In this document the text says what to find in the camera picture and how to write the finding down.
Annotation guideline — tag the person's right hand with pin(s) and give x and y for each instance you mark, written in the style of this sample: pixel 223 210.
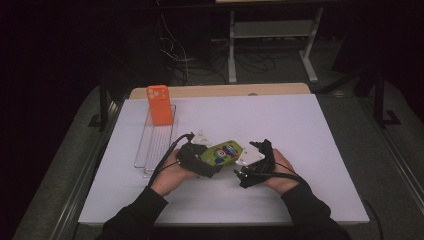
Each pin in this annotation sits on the person's right hand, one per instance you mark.
pixel 285 173

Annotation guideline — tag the green cartoon phone case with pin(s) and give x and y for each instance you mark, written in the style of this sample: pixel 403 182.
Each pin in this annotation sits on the green cartoon phone case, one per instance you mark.
pixel 223 153

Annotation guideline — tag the white metal desk frame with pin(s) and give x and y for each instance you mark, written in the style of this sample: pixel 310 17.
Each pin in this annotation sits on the white metal desk frame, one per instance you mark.
pixel 273 28

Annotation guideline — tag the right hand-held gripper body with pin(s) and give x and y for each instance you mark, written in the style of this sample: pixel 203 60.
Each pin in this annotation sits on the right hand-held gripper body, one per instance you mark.
pixel 256 160

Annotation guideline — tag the grey metal rail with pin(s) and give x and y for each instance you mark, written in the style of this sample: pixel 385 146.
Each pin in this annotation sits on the grey metal rail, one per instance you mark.
pixel 83 180
pixel 396 160

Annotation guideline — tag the clear plastic rack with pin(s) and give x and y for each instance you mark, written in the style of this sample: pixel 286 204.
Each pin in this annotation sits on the clear plastic rack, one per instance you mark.
pixel 156 146

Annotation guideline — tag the orange phone case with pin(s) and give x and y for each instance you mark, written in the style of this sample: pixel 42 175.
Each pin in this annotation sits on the orange phone case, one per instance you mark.
pixel 160 105

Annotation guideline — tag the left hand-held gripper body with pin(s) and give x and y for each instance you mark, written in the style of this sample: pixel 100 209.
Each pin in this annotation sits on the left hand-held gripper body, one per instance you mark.
pixel 191 161

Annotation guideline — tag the person's left hand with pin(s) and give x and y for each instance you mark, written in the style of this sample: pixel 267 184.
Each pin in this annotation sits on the person's left hand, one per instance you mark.
pixel 171 176

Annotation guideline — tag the black metal stand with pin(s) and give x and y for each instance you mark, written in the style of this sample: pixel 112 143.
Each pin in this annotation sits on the black metal stand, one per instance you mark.
pixel 380 100
pixel 103 110

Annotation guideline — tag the light wooden board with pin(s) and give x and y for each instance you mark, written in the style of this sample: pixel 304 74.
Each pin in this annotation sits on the light wooden board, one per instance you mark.
pixel 216 90

